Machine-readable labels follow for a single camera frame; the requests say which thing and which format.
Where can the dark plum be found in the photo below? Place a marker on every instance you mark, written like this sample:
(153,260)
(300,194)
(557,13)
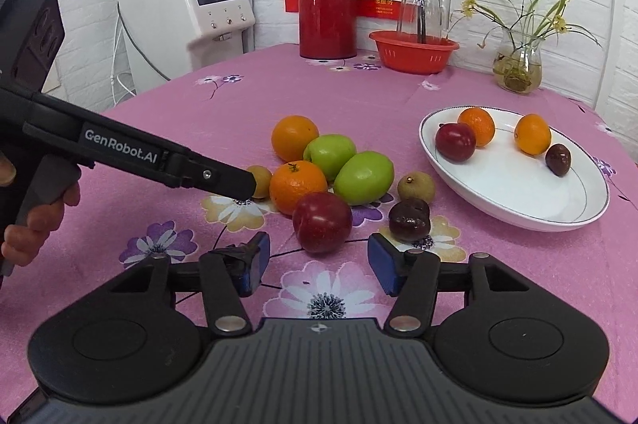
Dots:
(558,159)
(409,220)

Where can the large orange front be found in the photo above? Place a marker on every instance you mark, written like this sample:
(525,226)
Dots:
(532,135)

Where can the clear glass pitcher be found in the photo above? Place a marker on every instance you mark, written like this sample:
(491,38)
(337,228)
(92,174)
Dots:
(438,14)

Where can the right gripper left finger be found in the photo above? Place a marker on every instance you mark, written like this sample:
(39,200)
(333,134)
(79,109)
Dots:
(223,277)

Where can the person's left hand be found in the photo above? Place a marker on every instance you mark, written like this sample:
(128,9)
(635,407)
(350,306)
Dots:
(22,243)

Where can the brown kiwi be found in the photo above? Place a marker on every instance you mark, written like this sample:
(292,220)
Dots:
(417,184)
(262,177)

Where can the green apple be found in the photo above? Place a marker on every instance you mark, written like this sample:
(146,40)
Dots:
(330,153)
(366,177)

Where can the white ceramic plate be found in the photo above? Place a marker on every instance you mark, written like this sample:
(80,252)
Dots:
(515,188)

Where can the mandarin orange front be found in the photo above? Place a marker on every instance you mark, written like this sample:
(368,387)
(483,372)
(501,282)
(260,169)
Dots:
(481,122)

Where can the black straw in pitcher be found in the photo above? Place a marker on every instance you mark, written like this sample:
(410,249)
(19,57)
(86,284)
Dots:
(421,21)

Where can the green apple right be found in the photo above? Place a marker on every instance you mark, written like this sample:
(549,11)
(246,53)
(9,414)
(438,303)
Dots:
(366,177)

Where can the pink floral tablecloth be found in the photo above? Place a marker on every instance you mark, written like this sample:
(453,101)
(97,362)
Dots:
(228,111)

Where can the white water dispenser machine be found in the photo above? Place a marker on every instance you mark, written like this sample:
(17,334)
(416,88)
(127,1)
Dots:
(166,39)

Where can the mandarin orange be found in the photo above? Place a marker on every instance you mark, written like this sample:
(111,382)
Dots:
(481,122)
(292,181)

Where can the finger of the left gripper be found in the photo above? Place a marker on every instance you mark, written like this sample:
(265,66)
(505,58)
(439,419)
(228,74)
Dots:
(200,172)

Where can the red plum small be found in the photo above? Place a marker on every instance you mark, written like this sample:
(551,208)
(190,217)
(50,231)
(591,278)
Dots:
(322,222)

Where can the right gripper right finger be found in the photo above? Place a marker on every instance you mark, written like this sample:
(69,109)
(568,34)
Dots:
(415,277)

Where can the red apple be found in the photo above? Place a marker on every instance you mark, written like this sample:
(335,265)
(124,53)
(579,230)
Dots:
(455,141)

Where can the green apple left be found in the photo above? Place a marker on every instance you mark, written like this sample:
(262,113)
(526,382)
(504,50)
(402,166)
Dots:
(330,153)

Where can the orange at back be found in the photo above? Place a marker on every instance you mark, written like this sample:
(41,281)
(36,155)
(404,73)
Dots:
(291,135)

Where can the glass vase with flowers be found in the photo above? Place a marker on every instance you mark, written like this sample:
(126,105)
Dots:
(524,27)

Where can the red plastic basket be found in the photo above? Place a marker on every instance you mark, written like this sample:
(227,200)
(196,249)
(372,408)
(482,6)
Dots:
(403,53)

